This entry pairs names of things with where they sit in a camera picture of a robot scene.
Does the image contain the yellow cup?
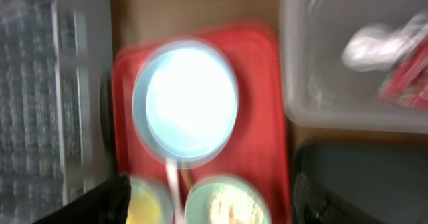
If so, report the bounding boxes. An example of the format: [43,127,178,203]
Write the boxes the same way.
[126,184,162,224]

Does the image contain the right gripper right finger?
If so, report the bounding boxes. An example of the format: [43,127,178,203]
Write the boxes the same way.
[293,173,381,224]

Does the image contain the light blue plate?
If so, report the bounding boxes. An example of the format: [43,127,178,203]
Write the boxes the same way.
[132,38,239,169]

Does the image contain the green bowl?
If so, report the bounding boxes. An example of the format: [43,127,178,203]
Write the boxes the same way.
[184,175,272,224]

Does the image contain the black tray bin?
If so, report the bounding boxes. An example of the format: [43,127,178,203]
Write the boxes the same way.
[292,144,427,224]

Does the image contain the white tissue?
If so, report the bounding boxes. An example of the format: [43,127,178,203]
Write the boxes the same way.
[342,11,427,72]

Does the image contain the clear plastic bin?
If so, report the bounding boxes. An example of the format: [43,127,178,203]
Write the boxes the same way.
[280,0,427,133]

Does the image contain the red snack wrapper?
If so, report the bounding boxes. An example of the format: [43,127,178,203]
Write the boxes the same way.
[379,37,427,111]

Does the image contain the rice and peanut shells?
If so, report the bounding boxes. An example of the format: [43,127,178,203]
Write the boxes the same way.
[207,187,265,224]

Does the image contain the white plastic fork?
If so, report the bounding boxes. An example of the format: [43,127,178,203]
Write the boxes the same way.
[165,159,185,224]

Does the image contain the red serving tray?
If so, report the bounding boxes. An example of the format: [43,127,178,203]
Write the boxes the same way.
[112,22,292,223]

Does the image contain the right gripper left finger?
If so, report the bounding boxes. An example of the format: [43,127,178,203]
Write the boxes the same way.
[35,174,131,224]

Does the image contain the grey dishwasher rack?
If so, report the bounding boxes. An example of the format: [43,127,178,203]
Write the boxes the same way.
[1,0,113,223]

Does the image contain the wooden chopstick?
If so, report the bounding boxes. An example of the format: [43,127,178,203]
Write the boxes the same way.
[180,169,194,191]

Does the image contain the light blue saucer bowl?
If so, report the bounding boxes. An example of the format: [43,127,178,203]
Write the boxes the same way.
[130,176,174,224]

